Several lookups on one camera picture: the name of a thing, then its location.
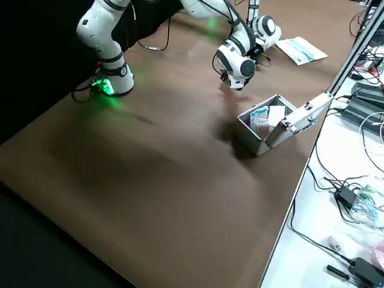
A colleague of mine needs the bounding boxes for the small black power adapter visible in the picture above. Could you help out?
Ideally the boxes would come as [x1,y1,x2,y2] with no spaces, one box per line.
[334,186,357,211]

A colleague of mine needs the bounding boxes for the white gauze pack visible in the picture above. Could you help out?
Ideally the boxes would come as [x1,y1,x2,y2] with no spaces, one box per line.
[268,104,286,128]

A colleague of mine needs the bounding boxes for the silver aluminium case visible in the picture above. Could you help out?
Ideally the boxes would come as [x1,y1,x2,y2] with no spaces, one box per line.
[237,93,334,156]

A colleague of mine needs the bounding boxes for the black arm hanging cable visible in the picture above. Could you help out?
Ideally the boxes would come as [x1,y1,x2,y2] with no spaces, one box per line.
[137,16,171,52]

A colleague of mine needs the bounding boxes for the aluminium frame post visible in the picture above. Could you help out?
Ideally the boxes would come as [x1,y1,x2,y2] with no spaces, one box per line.
[326,5,384,97]
[247,0,260,23]

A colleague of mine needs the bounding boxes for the white side desk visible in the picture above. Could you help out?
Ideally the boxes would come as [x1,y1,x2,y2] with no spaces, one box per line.
[259,0,384,288]

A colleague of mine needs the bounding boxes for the clear bag of cotton swabs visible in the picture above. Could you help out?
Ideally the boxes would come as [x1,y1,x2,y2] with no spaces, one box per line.
[254,121,276,139]

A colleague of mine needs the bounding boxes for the large black power adapter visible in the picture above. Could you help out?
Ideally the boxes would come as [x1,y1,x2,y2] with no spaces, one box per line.
[349,256,384,287]

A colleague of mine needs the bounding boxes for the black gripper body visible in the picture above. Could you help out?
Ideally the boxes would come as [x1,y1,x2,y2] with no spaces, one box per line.
[249,43,266,64]

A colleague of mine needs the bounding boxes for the blue white medicine carton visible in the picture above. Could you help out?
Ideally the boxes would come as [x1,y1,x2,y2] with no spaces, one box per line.
[250,106,270,126]

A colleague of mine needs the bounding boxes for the black cylinder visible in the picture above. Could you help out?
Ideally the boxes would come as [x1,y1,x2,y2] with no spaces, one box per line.
[326,264,351,281]

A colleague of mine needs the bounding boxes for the black base cables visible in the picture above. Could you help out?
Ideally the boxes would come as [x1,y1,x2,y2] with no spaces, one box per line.
[71,76,100,104]

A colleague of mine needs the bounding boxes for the clear plastic bag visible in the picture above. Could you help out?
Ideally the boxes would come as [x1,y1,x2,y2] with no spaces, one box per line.
[349,184,379,224]

